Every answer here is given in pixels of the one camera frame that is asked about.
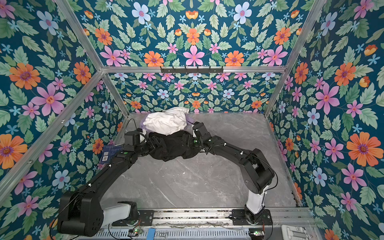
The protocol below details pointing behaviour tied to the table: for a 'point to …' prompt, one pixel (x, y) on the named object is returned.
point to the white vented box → (290, 232)
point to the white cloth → (167, 121)
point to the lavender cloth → (189, 119)
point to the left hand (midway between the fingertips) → (160, 138)
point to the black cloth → (174, 145)
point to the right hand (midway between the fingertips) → (185, 139)
